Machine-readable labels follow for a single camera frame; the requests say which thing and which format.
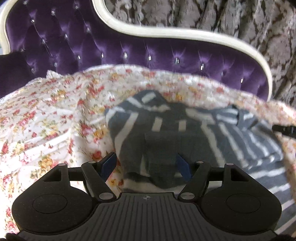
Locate grey white striped garment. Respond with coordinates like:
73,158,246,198
105,90,295,234

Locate floral bed cover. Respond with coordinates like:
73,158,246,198
1,66,295,235

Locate purple tufted headboard white frame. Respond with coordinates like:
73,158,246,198
1,1,273,100

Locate brown silver damask curtain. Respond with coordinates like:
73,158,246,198
105,0,296,107

